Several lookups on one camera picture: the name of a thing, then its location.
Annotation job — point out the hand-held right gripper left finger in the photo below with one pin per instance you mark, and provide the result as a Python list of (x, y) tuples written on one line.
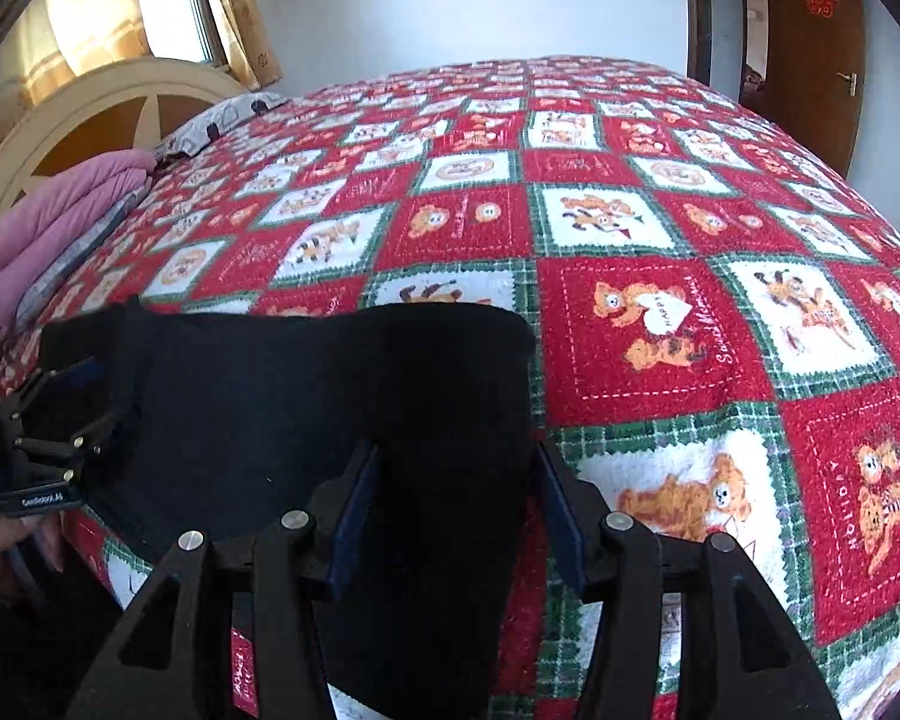
[(352, 517)]

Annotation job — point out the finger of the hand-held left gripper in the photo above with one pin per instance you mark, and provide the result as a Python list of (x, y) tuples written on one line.
[(71, 454), (56, 386)]

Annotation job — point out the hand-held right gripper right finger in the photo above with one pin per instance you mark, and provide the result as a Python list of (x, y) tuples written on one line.
[(564, 521)]

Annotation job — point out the black pants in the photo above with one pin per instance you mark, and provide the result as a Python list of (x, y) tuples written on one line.
[(270, 405)]

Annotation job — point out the person's left hand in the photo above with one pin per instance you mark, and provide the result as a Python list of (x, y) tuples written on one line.
[(15, 555)]

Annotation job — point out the folded pink quilt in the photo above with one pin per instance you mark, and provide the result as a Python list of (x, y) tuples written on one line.
[(60, 217)]

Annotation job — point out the red checked printed bedspread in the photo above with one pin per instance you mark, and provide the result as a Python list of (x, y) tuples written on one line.
[(645, 315)]

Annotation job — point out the cream and brown headboard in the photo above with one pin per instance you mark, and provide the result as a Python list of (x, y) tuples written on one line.
[(82, 82)]

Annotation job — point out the white pillow with dark print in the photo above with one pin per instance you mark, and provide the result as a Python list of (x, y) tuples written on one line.
[(225, 116)]

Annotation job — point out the wide yellow curtain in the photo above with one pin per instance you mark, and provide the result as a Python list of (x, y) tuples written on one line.
[(82, 15)]

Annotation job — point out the window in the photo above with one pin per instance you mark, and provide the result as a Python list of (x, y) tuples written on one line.
[(169, 0)]

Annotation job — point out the narrow yellow curtain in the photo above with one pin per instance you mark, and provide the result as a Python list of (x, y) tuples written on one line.
[(240, 22)]

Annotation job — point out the brown wooden door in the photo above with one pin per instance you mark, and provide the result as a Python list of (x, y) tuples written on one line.
[(802, 75)]

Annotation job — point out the brown door frame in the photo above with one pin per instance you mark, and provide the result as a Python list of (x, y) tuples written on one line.
[(697, 15)]

